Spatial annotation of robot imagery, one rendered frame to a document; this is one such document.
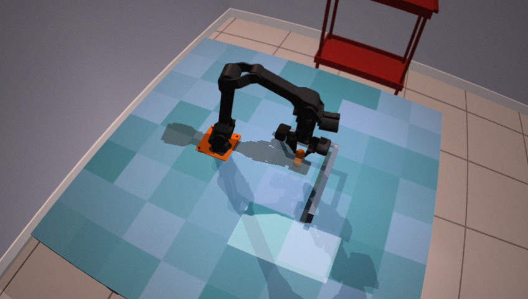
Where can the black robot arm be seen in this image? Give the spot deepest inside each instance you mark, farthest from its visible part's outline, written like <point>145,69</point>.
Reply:
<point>308,106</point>

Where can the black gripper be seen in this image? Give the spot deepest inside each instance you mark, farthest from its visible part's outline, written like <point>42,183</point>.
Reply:
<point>319,145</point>

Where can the grey l-shaped wall top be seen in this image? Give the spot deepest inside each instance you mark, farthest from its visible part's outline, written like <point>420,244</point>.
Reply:
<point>323,182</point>

